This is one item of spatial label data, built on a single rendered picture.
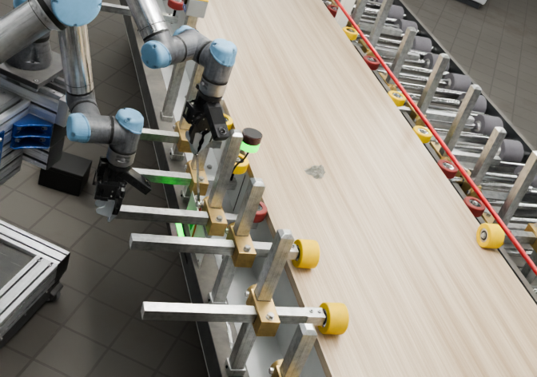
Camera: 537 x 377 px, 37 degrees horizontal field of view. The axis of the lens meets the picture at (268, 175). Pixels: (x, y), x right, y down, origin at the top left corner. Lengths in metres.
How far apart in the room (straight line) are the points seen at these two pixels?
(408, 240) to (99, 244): 1.51
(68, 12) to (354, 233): 1.11
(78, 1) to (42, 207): 1.92
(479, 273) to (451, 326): 0.32
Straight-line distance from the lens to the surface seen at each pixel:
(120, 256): 3.53
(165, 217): 2.38
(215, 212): 2.42
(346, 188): 2.70
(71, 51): 2.16
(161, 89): 3.36
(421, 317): 2.31
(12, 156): 2.65
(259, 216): 2.42
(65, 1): 1.91
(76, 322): 3.21
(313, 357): 2.22
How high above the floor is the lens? 2.26
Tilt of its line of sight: 31 degrees down
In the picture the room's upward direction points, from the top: 19 degrees clockwise
